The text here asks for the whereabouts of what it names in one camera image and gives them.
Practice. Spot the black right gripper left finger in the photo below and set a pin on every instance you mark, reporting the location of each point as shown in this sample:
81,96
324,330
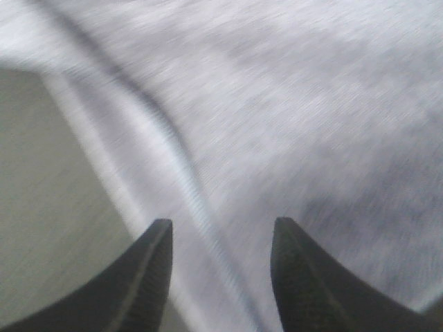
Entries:
129,295

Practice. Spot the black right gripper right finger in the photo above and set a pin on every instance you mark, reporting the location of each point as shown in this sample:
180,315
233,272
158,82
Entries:
314,292

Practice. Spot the grey-blue towel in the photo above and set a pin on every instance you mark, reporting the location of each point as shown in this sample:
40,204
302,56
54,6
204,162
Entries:
221,116

